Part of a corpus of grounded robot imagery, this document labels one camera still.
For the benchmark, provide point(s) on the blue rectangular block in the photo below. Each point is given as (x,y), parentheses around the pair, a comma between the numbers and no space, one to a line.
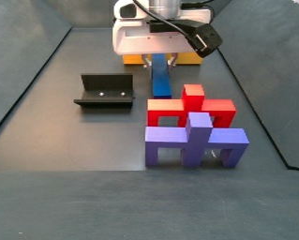
(160,76)

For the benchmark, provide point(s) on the yellow slotted board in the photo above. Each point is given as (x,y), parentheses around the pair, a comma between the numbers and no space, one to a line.
(185,58)

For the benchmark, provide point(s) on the purple cross-shaped block structure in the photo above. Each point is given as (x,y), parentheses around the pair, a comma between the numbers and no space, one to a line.
(193,138)

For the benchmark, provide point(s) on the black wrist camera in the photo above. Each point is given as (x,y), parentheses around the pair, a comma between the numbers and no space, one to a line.
(199,34)

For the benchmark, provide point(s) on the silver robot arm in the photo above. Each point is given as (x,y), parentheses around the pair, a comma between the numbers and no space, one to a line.
(136,43)

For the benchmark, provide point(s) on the black angled bracket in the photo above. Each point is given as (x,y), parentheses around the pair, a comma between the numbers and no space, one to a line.
(105,89)

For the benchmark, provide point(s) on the red cross-shaped block structure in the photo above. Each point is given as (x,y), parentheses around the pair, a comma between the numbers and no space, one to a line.
(192,102)

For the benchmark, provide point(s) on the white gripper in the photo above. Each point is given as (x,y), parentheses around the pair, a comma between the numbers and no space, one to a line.
(160,26)

